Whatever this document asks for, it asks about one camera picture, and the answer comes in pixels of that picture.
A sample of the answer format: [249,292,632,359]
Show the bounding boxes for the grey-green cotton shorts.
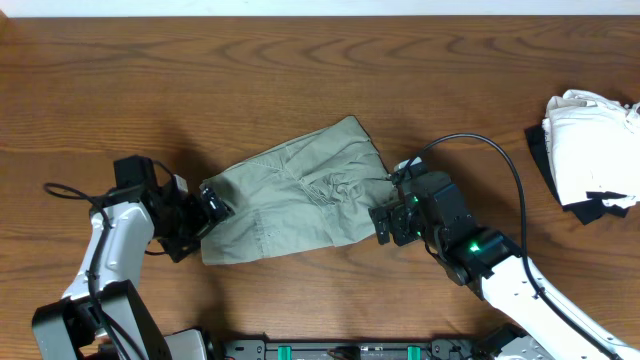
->
[201,116,397,265]

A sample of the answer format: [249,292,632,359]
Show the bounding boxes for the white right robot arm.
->
[369,161,639,359]

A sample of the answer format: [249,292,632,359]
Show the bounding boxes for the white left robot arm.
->
[32,176,233,359]

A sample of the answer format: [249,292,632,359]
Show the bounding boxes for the black folded garment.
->
[524,125,629,225]

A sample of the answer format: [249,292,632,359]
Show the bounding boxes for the white folded garment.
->
[542,89,639,209]

